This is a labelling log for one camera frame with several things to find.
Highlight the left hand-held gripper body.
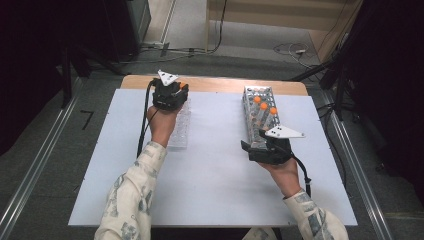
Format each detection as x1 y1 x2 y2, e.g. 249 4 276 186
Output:
151 69 190 112

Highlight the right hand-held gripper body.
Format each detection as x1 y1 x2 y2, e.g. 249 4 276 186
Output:
247 124 306 166

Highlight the metal test tube rack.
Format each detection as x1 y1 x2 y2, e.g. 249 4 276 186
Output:
242 85 285 152

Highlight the clear plastic tube rack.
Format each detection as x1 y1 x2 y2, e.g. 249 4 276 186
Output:
166 98 193 150

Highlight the person's right hand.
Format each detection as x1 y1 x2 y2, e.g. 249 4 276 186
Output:
259 157 303 200

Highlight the person's left hand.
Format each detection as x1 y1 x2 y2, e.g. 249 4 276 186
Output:
146 104 184 149

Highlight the grey power strip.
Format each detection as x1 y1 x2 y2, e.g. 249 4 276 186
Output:
141 40 172 58

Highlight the white table board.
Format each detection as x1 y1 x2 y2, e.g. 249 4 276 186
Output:
68 87 358 229

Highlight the dark grey cabinet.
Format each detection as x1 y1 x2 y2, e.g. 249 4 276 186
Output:
101 0 152 64

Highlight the person's patterned lap clothing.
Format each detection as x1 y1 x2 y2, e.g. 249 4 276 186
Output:
241 227 278 240

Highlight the black metal stand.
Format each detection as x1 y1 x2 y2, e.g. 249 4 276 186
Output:
59 41 129 110
289 49 356 122

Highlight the light wooden furniture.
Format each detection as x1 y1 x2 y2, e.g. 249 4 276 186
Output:
204 0 365 64

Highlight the black curtain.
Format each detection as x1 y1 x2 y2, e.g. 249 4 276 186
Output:
343 0 424 204

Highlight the left hand-held gripper black cable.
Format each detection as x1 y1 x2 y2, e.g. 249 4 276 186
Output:
136 78 159 158

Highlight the hand-held gripper black cable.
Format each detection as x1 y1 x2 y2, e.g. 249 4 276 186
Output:
292 154 313 198
136 78 159 158

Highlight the right hand-held gripper black cable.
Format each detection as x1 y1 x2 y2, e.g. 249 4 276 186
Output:
292 154 313 198

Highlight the black floor cable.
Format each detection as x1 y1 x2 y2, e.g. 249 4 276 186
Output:
139 0 229 64

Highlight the white coiled cable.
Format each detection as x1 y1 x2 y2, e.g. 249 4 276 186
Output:
273 41 322 69

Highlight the silver floor rail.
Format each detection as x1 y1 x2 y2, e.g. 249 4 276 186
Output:
318 89 396 240
0 77 86 240

